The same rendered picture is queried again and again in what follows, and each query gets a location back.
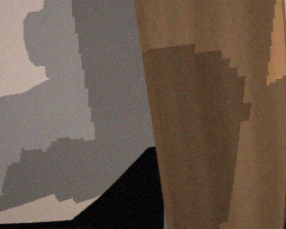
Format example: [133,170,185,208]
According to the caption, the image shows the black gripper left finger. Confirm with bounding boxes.
[0,146,163,229]

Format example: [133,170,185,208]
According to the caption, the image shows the brown wooden board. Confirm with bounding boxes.
[134,0,286,229]

